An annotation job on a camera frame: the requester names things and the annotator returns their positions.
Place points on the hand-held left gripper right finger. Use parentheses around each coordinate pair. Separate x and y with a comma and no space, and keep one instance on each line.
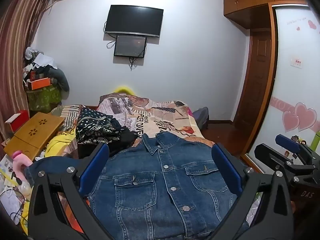
(226,171)

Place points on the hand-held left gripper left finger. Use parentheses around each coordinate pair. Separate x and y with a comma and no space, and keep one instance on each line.
(93,166)

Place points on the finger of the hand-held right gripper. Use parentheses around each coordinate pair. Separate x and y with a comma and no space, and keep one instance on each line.
(272,153)
(287,143)

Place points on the blue denim jacket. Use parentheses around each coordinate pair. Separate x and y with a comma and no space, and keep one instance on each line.
(150,187)

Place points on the yellow blanket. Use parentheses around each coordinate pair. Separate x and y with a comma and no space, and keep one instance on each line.
(60,142)

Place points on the black cloth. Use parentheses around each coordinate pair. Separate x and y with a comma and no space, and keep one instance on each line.
(125,137)

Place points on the striped cloth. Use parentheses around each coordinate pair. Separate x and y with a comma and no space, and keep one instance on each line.
(67,113)

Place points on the purple grey bag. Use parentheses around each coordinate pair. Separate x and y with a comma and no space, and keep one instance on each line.
(201,117)

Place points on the wooden folding table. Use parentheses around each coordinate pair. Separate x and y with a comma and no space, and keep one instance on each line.
(32,135)

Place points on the brown wooden door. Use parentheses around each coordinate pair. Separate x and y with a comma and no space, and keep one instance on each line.
(255,80)

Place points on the pink plastic toy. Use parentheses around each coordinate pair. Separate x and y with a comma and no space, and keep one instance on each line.
(21,162)

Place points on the printed bed blanket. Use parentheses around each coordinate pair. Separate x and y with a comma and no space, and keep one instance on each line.
(160,120)

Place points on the yellow cushion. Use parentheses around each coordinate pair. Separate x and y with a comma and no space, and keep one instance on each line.
(123,90)

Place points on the green patterned bag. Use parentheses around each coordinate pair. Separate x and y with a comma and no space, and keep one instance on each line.
(43,98)

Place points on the red box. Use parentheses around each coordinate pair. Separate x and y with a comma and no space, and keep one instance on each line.
(16,121)

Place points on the grey cloth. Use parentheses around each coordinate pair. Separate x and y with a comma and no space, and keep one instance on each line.
(61,78)

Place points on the orange box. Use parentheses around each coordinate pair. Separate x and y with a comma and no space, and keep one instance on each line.
(40,83)

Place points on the white crumpled cloth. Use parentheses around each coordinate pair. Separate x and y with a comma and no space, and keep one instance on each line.
(41,58)

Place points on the striped brown curtain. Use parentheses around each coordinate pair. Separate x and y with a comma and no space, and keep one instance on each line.
(15,55)

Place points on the small wall-mounted screen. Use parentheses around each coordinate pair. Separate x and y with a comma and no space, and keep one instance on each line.
(130,45)

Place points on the wall-mounted black television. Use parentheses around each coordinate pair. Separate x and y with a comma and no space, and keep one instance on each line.
(135,20)

